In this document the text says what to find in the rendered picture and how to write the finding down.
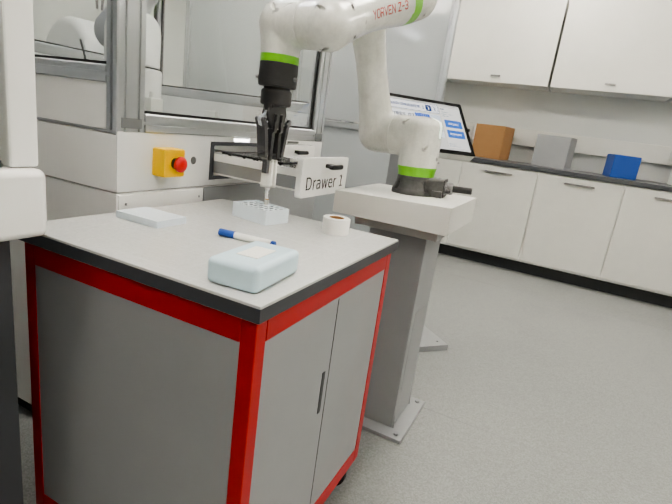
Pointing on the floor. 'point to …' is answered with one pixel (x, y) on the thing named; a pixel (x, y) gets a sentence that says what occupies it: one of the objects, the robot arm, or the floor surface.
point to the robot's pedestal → (399, 330)
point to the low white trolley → (197, 360)
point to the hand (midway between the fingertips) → (269, 173)
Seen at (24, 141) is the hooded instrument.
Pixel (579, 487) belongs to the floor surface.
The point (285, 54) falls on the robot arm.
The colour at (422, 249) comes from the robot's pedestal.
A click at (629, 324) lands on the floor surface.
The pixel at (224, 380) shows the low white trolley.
